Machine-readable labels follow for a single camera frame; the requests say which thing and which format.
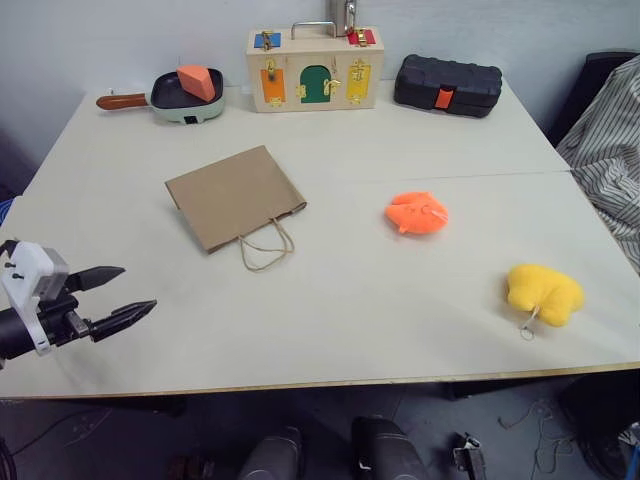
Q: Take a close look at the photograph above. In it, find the orange plush toy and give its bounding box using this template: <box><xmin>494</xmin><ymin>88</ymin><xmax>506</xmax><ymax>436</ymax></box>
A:
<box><xmin>384</xmin><ymin>191</ymin><xmax>450</xmax><ymax>238</ymax></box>

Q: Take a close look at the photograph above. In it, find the dark rounded robot foot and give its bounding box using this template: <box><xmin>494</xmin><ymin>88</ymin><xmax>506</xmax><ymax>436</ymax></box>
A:
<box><xmin>235</xmin><ymin>425</ymin><xmax>305</xmax><ymax>480</ymax></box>
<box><xmin>349</xmin><ymin>414</ymin><xmax>431</xmax><ymax>480</ymax></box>

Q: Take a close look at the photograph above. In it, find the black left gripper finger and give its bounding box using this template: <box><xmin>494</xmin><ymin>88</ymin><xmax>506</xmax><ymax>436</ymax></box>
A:
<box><xmin>89</xmin><ymin>299</ymin><xmax>158</xmax><ymax>344</ymax></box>
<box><xmin>66</xmin><ymin>266</ymin><xmax>126</xmax><ymax>294</ymax></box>

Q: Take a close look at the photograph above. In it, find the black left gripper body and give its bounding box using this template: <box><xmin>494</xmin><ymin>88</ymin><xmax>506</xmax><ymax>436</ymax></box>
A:
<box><xmin>35</xmin><ymin>275</ymin><xmax>94</xmax><ymax>348</ymax></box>

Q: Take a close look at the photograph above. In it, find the black chair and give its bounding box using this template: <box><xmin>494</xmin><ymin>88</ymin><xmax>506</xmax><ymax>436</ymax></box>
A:
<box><xmin>544</xmin><ymin>49</ymin><xmax>640</xmax><ymax>149</ymax></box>

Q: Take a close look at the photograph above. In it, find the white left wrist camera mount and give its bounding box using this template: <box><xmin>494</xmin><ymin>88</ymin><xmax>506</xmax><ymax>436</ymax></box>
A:
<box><xmin>0</xmin><ymin>241</ymin><xmax>70</xmax><ymax>357</ymax></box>

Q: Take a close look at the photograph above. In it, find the yellow plush toy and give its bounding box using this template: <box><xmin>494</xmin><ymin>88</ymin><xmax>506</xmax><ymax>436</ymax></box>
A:
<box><xmin>505</xmin><ymin>263</ymin><xmax>586</xmax><ymax>342</ymax></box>

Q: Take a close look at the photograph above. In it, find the black plastic tool case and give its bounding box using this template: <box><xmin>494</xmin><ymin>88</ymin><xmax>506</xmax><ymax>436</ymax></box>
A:
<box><xmin>392</xmin><ymin>53</ymin><xmax>504</xmax><ymax>120</ymax></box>

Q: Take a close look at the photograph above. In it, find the small metal clamp on floor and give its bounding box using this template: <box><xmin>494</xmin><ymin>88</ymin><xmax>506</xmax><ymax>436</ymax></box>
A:
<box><xmin>451</xmin><ymin>432</ymin><xmax>489</xmax><ymax>480</ymax></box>

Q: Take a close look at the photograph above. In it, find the green frying pan wooden handle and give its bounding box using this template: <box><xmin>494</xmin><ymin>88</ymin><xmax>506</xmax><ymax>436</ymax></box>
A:
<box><xmin>95</xmin><ymin>67</ymin><xmax>226</xmax><ymax>125</ymax></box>

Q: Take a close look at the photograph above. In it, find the tan string on floor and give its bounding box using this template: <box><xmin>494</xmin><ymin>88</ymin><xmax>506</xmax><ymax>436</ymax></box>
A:
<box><xmin>497</xmin><ymin>399</ymin><xmax>581</xmax><ymax>476</ymax></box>

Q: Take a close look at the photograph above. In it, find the striped cloth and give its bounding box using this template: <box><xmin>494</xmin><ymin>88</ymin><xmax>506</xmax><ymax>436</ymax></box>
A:
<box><xmin>555</xmin><ymin>51</ymin><xmax>640</xmax><ymax>276</ymax></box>

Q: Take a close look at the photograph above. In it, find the orange foam wedge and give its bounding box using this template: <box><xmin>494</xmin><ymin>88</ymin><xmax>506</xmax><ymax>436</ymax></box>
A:
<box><xmin>175</xmin><ymin>64</ymin><xmax>217</xmax><ymax>103</ymax></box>

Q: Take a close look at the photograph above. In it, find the brown paper bag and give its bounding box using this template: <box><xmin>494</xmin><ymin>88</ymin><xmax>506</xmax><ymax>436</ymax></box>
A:
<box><xmin>164</xmin><ymin>144</ymin><xmax>309</xmax><ymax>274</ymax></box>

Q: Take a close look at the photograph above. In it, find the wooden latch lock box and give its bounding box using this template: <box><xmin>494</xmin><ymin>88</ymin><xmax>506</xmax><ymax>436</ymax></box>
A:
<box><xmin>244</xmin><ymin>19</ymin><xmax>385</xmax><ymax>114</ymax></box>

